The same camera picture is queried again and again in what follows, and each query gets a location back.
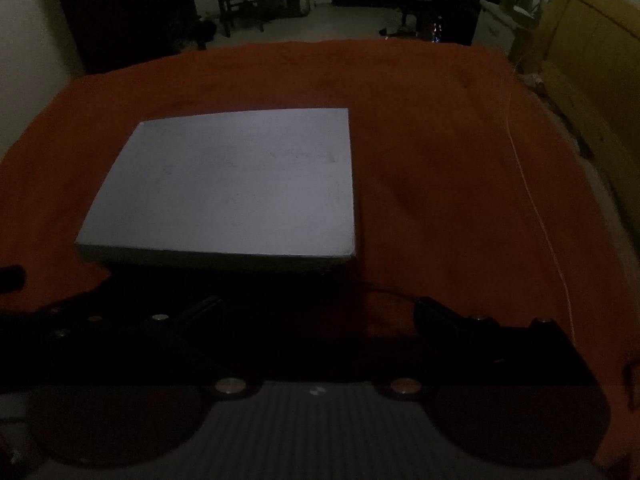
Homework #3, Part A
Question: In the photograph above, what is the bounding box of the red table cloth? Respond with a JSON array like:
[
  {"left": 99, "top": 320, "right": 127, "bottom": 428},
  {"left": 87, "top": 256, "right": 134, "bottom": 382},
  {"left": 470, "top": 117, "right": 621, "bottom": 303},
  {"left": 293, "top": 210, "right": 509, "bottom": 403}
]
[{"left": 1, "top": 39, "right": 639, "bottom": 467}]

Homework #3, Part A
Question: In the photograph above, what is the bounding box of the thin yellow string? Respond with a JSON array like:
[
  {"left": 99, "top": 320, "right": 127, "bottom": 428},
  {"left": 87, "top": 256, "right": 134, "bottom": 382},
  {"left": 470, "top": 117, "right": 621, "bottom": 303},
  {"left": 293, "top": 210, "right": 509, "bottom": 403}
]
[{"left": 503, "top": 84, "right": 580, "bottom": 348}]

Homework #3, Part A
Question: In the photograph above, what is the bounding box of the white side table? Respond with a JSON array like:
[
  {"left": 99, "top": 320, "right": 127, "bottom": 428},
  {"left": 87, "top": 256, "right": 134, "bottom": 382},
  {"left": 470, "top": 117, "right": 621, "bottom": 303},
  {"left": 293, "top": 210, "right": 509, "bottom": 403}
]
[{"left": 472, "top": 0, "right": 533, "bottom": 58}]

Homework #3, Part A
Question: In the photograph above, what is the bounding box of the white box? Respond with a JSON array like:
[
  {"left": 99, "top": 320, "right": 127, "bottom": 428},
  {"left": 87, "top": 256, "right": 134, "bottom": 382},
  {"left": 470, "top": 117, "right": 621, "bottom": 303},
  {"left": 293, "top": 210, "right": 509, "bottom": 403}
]
[{"left": 75, "top": 108, "right": 356, "bottom": 259}]

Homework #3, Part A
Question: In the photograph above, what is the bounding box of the wooden cabinet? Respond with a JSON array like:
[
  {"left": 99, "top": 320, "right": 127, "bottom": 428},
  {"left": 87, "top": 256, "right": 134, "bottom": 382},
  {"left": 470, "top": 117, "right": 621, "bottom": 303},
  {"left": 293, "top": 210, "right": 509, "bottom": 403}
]
[{"left": 519, "top": 0, "right": 640, "bottom": 162}]

